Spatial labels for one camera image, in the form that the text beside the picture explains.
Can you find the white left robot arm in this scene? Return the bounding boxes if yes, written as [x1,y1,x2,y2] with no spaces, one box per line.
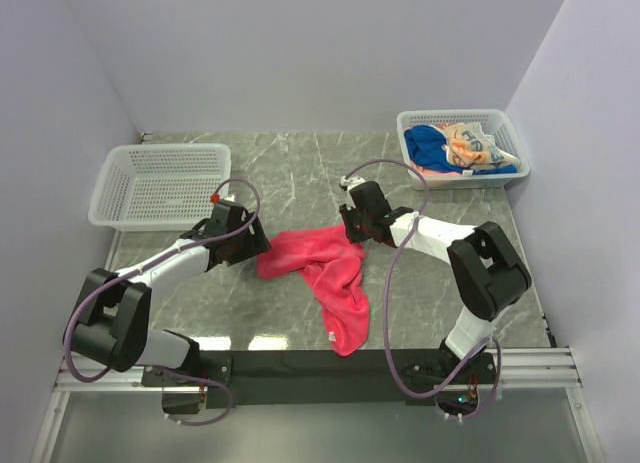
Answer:
[63,200,270,385]

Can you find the beige patterned towel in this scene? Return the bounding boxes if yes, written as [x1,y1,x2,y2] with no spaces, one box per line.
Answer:
[441,122,521,174]

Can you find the empty white plastic basket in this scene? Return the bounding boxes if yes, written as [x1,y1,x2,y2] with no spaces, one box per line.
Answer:
[88,143,231,232]

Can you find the white basket with towels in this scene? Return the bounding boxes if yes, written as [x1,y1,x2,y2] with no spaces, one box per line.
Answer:
[396,109,531,190]

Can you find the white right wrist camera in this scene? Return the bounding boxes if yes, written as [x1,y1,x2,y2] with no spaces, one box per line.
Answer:
[339,176,366,191]

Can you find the peach orange towel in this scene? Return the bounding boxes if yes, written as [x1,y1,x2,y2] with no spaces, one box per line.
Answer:
[413,165,459,178]

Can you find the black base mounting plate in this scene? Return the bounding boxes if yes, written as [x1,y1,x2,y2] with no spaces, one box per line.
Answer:
[141,349,498,414]

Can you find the aluminium rail frame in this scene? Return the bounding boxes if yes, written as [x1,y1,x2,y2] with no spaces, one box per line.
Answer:
[30,347,605,462]

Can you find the blue towel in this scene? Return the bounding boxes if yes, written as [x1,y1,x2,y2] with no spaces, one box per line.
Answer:
[404,124,513,176]

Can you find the pink red towel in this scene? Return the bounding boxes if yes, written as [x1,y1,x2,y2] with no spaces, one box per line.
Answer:
[257,225,371,357]

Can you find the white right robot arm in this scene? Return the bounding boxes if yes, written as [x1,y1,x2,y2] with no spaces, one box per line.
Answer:
[340,177,532,382]

